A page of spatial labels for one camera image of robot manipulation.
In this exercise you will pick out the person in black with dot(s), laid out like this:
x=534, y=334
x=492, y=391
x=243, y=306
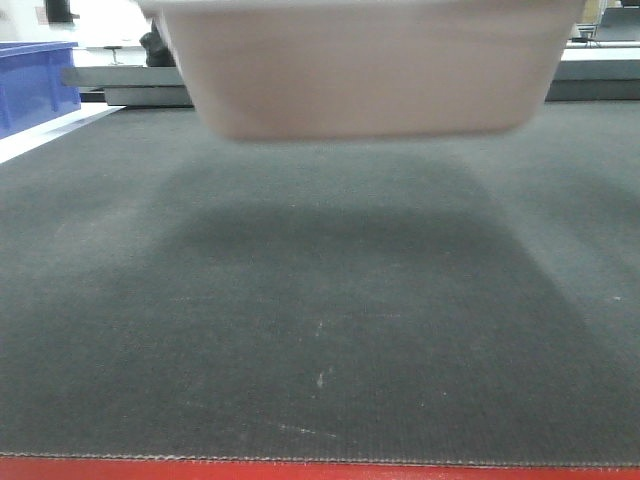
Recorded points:
x=156, y=51

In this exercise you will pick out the dark grey table mat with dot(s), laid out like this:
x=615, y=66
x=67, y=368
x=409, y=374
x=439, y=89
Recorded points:
x=166, y=293

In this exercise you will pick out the pink bin with white lid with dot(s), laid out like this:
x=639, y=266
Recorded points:
x=319, y=70

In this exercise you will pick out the blue plastic crate left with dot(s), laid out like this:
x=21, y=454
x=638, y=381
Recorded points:
x=32, y=89

